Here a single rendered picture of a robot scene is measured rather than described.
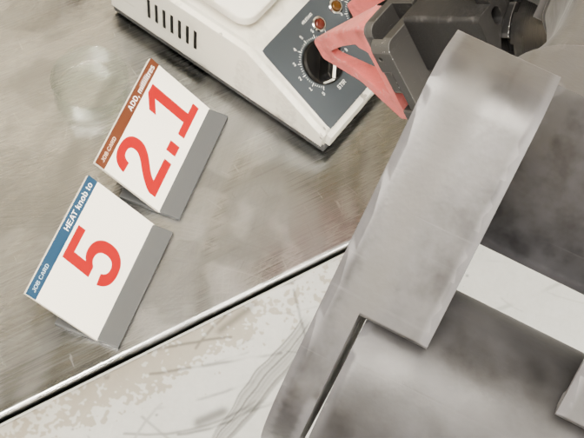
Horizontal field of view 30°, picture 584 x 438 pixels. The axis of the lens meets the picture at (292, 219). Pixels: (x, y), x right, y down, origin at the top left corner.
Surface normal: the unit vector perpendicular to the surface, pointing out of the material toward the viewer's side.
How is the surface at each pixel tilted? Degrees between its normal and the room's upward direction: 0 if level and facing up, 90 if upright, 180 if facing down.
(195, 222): 0
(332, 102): 30
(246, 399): 0
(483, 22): 50
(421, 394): 22
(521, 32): 60
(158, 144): 40
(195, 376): 0
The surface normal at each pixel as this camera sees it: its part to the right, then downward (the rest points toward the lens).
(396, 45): 0.66, 0.15
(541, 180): -0.36, 0.48
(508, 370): 0.15, -0.56
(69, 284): 0.67, -0.11
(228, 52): -0.59, 0.70
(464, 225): -0.20, 0.11
